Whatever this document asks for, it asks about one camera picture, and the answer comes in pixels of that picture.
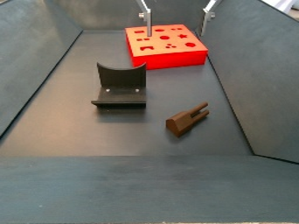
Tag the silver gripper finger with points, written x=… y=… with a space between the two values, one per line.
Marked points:
x=207 y=15
x=145 y=15

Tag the brown three prong object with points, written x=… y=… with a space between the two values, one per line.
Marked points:
x=180 y=123

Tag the black curved fixture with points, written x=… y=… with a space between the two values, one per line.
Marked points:
x=121 y=87

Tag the red block with shaped holes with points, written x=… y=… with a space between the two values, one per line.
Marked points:
x=172 y=47

